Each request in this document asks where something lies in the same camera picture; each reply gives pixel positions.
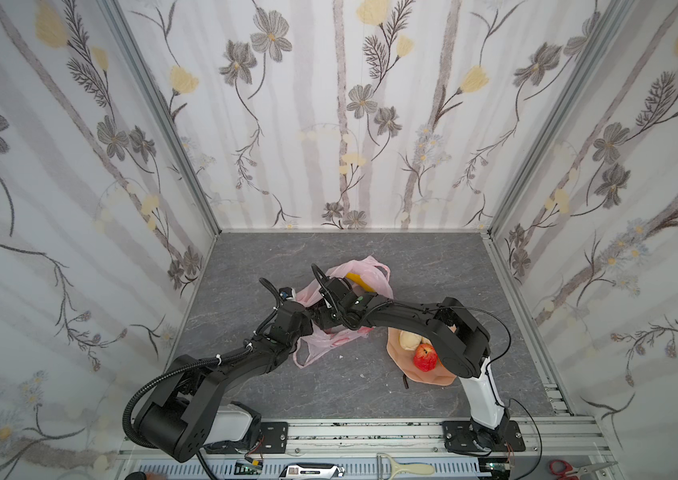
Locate beige fake bun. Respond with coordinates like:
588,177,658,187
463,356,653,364
398,331,423,351

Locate pink plastic bag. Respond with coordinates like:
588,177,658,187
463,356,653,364
292,255,393,369

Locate yellow fake banana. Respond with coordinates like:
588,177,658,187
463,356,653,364
345,272,376,293

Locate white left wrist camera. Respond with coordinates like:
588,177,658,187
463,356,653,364
278,287,296,302

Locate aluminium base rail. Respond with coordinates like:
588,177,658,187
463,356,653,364
205,414,615,479

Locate white utility knife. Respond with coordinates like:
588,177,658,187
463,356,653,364
278,462,345,480

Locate peach plastic bowl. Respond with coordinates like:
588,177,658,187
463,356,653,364
386,327,456,387

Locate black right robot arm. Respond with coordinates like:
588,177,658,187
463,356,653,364
308,264,525,456

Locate cream handled peeler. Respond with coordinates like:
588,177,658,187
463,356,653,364
376,453,436,480

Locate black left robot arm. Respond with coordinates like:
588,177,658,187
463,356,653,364
122,294,313,463

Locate red fake apple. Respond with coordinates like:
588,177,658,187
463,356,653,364
412,343,439,372

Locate red handled scissors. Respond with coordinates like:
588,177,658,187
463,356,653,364
548,459,616,480

